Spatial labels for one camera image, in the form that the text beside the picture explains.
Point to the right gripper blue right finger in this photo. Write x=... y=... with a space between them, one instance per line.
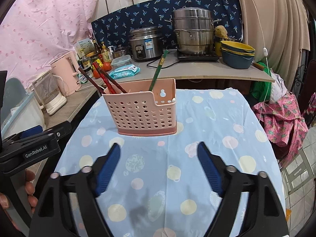
x=209 y=165

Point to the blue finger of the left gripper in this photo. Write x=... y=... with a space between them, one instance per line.
x=32 y=131

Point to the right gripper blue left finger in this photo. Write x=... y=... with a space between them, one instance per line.
x=105 y=167

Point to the maroon chopstick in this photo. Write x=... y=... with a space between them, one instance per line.
x=112 y=81

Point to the green chopstick gold band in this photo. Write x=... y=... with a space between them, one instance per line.
x=157 y=71

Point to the dark red chopstick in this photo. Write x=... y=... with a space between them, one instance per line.
x=99 y=88

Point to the person's left hand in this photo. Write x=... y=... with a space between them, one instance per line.
x=18 y=200

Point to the white appliance on counter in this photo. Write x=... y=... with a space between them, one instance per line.
x=47 y=92

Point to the light blue dotted tablecloth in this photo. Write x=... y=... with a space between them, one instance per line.
x=159 y=187

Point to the pink perforated utensil holder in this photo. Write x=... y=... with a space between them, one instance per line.
x=141 y=112

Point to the pink electric kettle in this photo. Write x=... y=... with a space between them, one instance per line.
x=65 y=69

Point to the red tomato front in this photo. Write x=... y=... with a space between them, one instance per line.
x=96 y=74

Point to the red tomato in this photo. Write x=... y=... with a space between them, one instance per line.
x=96 y=74
x=107 y=66

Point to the pink pineapple fabric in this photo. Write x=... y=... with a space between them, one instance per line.
x=284 y=126

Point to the blue wet wipes pack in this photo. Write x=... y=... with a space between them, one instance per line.
x=124 y=71

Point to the red tomato back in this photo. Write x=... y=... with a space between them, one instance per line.
x=107 y=66

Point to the green cloth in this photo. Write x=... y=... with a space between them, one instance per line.
x=261 y=91

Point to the clear food container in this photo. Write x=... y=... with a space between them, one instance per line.
x=121 y=61

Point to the white green box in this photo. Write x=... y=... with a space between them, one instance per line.
x=85 y=46

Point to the yellow oil bottle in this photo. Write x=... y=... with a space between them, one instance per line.
x=106 y=55

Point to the pink dotted curtain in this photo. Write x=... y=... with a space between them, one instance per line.
x=35 y=32

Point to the black induction cooktop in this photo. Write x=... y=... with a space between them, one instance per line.
x=196 y=58

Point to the stacked yellow blue bowls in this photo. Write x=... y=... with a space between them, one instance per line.
x=237 y=55

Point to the silver rice cooker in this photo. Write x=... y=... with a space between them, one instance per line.
x=146 y=43

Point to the navy floral cloth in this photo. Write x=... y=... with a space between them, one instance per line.
x=114 y=29

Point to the brown plush toy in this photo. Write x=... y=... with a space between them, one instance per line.
x=220 y=32

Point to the large steel steamer pot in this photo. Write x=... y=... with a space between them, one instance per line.
x=194 y=29

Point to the beige curtain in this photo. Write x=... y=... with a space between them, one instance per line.
x=281 y=26

